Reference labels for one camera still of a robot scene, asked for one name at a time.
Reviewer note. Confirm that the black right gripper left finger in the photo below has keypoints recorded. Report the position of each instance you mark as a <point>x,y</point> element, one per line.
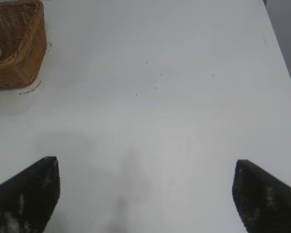
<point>24,199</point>

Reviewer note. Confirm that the brown woven wicker basket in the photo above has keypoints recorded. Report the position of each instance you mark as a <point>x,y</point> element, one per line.
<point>26,55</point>

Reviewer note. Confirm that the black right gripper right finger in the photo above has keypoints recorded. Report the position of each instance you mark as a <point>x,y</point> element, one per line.
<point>266,201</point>

